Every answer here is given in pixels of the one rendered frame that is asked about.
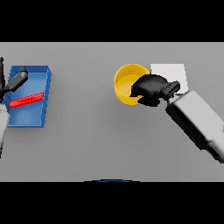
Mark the pale square scale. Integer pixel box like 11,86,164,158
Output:
150,63,189,95

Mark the red beaker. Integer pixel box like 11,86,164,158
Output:
8,91,46,109

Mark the yellow bowl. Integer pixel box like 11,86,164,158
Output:
113,63,151,106

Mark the blue tray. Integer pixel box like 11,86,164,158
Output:
3,65,53,129

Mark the dark left robot hand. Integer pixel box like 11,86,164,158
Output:
0,56,29,103

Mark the dark right robot hand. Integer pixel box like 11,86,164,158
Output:
129,73,181,108

